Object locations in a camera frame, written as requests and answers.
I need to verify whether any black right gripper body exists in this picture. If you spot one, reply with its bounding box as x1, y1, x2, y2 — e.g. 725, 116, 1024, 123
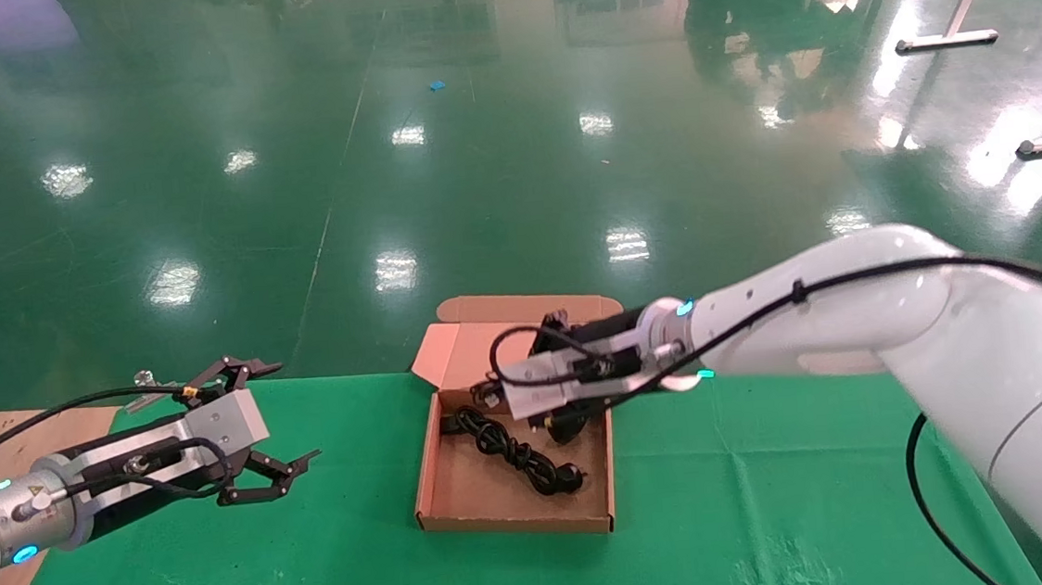
530, 303, 673, 423

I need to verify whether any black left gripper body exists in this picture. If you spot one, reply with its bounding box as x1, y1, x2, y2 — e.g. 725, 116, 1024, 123
60, 413, 259, 542

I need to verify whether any black power cord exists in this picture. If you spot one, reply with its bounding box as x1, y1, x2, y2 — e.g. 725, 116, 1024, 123
440, 397, 587, 506

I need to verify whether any black wired mouse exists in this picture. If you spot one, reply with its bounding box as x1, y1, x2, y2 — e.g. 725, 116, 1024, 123
543, 406, 591, 447

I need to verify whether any brown cardboard box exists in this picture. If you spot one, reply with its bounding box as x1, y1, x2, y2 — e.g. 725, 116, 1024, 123
398, 283, 643, 550

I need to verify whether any green table cloth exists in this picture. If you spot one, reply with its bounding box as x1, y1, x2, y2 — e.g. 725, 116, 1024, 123
0, 318, 1042, 585

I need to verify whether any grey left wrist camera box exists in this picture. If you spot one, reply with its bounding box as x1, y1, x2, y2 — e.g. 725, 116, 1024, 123
179, 386, 272, 453

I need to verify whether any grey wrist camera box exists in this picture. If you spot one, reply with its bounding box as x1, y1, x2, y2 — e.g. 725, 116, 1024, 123
499, 343, 644, 423
179, 386, 272, 453

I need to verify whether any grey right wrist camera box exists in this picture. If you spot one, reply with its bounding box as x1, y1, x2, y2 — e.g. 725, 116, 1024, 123
499, 343, 644, 423

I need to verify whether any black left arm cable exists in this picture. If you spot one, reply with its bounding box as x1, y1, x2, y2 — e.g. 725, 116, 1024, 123
0, 380, 222, 515

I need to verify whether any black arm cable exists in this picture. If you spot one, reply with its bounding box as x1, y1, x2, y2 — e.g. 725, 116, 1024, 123
0, 380, 222, 515
484, 248, 1042, 585

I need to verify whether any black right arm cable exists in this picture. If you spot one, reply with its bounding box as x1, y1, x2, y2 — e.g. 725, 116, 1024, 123
484, 248, 1042, 585

